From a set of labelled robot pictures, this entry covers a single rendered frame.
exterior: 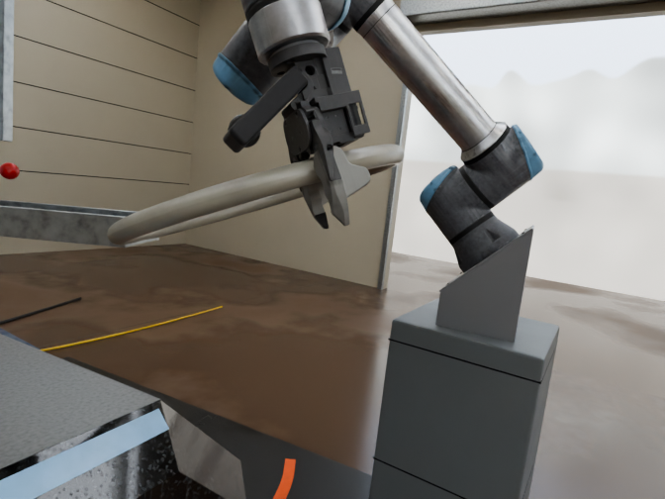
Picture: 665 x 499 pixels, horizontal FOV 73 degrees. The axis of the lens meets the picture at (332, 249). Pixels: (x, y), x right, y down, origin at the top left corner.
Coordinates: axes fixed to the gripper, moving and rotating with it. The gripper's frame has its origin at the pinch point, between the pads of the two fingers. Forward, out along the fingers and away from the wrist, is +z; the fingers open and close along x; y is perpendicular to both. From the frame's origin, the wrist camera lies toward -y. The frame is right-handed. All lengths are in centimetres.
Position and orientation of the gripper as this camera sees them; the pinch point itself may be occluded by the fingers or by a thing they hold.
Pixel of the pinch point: (328, 219)
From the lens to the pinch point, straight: 55.7
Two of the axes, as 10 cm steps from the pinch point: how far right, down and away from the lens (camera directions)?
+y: 8.6, -3.0, 4.1
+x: -4.2, 0.3, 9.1
